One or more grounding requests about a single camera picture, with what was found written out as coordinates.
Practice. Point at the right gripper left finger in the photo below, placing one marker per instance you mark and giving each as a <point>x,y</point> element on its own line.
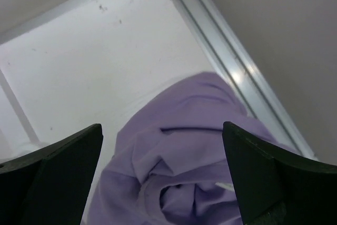
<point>51,185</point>

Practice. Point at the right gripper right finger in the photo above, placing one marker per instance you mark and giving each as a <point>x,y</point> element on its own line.
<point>275,186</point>

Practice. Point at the purple t shirt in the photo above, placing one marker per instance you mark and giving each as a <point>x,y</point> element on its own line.
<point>169,158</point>

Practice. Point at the aluminium rail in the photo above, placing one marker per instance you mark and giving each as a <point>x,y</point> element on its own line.
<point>232,62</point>

